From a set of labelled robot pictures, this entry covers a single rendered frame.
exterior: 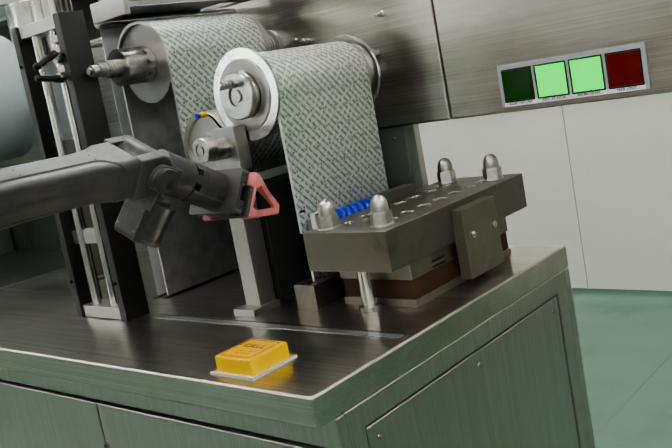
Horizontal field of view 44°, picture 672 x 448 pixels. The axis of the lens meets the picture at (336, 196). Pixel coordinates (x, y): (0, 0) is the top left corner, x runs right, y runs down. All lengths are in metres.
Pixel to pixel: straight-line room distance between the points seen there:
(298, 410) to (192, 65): 0.73
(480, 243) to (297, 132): 0.34
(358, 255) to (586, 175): 2.87
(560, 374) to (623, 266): 2.59
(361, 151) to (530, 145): 2.71
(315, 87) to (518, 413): 0.61
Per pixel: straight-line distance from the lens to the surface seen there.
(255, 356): 1.09
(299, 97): 1.35
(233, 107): 1.34
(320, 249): 1.26
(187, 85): 1.51
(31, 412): 1.63
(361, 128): 1.45
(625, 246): 4.03
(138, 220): 1.13
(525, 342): 1.38
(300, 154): 1.34
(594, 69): 1.37
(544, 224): 4.17
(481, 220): 1.34
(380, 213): 1.20
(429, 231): 1.26
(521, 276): 1.36
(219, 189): 1.18
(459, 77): 1.49
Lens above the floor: 1.25
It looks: 8 degrees down
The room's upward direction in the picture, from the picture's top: 11 degrees counter-clockwise
